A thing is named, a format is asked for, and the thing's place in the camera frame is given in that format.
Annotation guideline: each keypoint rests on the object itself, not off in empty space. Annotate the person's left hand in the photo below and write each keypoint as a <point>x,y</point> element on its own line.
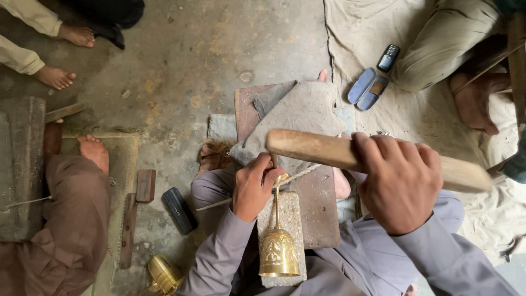
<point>250,193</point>

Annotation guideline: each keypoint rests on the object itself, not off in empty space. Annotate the person's right hand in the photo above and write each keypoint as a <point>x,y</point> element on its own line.
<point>400,193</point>

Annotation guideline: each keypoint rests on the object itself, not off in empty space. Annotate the small metal chisel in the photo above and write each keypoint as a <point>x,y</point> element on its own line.
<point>274,161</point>

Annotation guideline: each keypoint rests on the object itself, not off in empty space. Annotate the wooden mallet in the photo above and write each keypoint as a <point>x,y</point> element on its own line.
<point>312,149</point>

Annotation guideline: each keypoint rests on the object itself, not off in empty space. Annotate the grey stone block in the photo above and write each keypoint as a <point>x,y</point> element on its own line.
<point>292,213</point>

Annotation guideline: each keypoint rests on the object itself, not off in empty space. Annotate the brown rag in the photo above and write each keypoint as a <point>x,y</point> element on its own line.
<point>214,154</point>

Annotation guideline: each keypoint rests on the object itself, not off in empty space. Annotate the silver metal tool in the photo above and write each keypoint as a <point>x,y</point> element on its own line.
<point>384,134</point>

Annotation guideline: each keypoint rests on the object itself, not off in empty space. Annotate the engraved brass bell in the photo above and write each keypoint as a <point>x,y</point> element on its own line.
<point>278,253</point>

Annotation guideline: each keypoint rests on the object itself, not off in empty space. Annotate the brown wooden board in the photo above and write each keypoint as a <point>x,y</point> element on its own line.
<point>318,213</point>

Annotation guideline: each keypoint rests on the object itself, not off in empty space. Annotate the folded grey blue cloth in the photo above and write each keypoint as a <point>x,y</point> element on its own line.
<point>222,126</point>

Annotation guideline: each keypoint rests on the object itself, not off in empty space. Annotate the black case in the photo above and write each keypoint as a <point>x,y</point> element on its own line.
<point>179,210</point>

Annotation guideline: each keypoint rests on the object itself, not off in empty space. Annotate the person's lilac grey clothing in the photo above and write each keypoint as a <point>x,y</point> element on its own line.
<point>353,263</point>

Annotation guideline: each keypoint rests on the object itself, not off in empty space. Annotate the beige floor sheet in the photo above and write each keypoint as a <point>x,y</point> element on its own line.
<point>485,213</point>

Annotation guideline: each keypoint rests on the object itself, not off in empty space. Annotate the grey felt cloth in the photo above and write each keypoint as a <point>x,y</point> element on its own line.
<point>304,111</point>

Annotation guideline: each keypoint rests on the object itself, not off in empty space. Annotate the open blue glasses case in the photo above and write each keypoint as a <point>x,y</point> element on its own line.
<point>361,88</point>

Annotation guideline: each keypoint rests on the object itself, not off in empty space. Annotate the brass bell body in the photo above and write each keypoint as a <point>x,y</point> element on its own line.
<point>163,274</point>

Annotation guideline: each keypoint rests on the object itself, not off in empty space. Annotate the teal cloth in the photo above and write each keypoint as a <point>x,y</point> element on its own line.
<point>517,162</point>

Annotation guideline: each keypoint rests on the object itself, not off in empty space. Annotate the rusty metal hammer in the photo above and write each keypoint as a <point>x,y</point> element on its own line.
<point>129,230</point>

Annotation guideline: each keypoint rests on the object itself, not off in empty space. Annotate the dark mobile phone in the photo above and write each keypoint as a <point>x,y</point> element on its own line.
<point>388,58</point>

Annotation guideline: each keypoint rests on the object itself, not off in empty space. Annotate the thin wooden stick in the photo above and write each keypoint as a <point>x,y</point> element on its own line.
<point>489,65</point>

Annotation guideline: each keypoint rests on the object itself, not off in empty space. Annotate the wooden plank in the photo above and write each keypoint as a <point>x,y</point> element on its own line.
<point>65,112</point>

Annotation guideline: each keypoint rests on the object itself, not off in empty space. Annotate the black cloth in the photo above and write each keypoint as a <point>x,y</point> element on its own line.
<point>111,16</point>

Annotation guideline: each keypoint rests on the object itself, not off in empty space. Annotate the grey stone slab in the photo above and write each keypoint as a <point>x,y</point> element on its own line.
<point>20,164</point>

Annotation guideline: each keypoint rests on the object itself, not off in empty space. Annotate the wooden post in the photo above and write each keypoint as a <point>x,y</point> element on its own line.
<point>517,61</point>

